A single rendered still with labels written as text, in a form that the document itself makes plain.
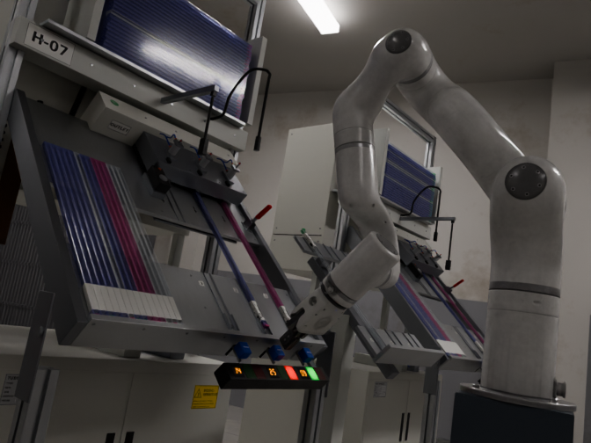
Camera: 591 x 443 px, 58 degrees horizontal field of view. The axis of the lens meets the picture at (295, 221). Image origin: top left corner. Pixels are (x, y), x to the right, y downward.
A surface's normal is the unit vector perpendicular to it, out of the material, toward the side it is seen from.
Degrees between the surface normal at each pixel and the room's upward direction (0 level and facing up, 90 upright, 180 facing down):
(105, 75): 90
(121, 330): 134
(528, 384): 90
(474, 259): 90
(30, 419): 90
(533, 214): 128
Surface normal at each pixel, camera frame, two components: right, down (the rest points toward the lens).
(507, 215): -0.58, 0.42
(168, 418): 0.76, 0.00
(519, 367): -0.36, -0.22
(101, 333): 0.44, 0.68
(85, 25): -0.63, -0.23
